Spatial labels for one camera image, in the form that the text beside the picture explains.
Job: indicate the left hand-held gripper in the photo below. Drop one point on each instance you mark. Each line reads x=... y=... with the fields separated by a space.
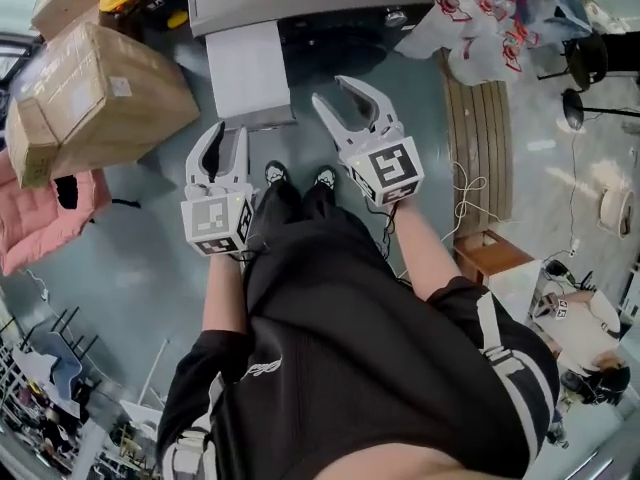
x=215 y=218

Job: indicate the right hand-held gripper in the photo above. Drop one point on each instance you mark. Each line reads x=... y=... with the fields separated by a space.
x=387 y=168

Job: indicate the white pull-out drawer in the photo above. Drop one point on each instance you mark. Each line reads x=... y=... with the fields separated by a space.
x=245 y=68

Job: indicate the person's left forearm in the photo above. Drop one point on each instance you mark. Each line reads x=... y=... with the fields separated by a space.
x=225 y=293

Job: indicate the person's right forearm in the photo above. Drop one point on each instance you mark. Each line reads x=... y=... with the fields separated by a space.
x=420 y=248

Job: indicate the person's left shoe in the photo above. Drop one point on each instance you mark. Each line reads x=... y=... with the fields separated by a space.
x=275 y=172

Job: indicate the person's shoe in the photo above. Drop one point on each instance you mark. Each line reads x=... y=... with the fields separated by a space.
x=275 y=172
x=326 y=175

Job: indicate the person's right shoe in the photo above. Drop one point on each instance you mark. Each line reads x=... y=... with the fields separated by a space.
x=326 y=175

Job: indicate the black trousers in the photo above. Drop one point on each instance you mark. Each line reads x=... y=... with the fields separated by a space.
x=280 y=203

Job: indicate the silver washer dial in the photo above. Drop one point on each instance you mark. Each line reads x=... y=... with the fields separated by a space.
x=396 y=18

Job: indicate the slatted wooden bench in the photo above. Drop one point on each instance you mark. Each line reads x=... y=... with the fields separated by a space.
x=480 y=143

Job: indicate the large brown cardboard box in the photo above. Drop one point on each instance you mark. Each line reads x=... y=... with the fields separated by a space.
x=115 y=93

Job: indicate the pile of clear plastic bottles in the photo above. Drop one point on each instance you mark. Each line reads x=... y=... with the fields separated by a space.
x=480 y=43

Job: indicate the small black pouch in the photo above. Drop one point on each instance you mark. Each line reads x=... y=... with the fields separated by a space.
x=67 y=192

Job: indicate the black bin with yellow lid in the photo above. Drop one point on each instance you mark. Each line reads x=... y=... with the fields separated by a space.
x=145 y=13

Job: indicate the narrow brown cardboard box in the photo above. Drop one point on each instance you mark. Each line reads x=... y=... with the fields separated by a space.
x=32 y=148

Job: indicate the brown wooden stool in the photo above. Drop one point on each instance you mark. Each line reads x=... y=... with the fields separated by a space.
x=500 y=258

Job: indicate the pink quilted cushion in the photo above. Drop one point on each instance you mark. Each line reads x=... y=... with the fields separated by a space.
x=30 y=228

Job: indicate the black standing fan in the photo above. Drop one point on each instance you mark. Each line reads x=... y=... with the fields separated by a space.
x=572 y=110

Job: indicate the white cabinet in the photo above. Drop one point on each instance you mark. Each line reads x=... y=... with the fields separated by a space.
x=515 y=288

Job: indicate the black round-seat chair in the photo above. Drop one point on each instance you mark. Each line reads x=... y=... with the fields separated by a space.
x=590 y=63

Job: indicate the white power strip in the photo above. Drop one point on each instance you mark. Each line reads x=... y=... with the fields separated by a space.
x=574 y=246

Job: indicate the black office chair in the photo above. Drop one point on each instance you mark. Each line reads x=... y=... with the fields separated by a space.
x=560 y=270

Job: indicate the blue chair with black legs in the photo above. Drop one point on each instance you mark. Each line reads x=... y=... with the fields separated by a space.
x=65 y=368

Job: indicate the white round spool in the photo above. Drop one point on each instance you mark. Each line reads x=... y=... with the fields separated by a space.
x=612 y=208

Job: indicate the black cabinet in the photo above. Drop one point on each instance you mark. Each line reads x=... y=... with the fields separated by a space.
x=622 y=50

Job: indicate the person's face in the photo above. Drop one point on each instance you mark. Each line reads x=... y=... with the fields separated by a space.
x=420 y=465

